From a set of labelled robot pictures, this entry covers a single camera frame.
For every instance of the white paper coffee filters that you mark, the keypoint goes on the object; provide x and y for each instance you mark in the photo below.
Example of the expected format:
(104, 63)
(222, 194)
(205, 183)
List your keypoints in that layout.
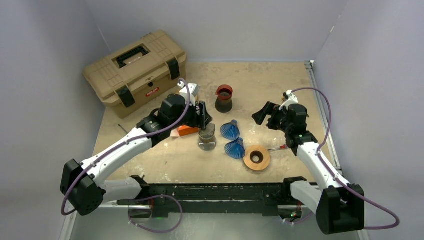
(174, 133)

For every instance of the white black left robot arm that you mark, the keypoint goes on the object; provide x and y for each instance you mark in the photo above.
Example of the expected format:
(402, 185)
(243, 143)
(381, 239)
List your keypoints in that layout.
(85, 184)

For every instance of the blue glass dripper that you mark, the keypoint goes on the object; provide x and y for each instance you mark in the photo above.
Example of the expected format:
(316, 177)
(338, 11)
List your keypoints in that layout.
(235, 149)
(230, 130)

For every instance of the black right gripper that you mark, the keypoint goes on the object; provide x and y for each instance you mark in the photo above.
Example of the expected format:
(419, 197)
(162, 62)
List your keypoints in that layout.
(272, 109)

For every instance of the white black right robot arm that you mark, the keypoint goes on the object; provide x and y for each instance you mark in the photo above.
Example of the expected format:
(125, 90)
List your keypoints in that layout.
(336, 207)

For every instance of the clear glass carafe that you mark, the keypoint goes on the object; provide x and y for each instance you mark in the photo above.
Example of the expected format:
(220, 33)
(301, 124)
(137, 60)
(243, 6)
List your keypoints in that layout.
(206, 139)

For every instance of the red handled screwdriver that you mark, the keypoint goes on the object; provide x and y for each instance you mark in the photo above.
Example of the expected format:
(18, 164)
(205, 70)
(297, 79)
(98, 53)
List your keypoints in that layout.
(282, 147)

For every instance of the black orange coffee filter box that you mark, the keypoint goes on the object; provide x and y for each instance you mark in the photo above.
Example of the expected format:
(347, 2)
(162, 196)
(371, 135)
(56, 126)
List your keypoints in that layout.
(186, 130)

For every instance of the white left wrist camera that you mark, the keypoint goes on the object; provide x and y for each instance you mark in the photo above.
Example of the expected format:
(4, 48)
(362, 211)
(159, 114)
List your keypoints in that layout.
(188, 91)

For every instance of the tan plastic toolbox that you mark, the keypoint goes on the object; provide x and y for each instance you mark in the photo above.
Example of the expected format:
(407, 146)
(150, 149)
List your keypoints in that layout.
(129, 78)

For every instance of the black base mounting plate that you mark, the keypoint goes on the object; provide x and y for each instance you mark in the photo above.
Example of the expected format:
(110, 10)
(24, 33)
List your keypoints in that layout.
(266, 199)

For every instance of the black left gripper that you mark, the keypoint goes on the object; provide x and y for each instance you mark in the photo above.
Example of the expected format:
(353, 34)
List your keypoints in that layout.
(200, 119)

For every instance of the dark carafe with red rim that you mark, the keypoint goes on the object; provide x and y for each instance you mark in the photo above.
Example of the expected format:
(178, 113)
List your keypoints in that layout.
(224, 103)

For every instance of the aluminium frame rail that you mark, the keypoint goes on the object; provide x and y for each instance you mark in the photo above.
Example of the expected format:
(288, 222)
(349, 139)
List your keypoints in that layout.
(68, 226)

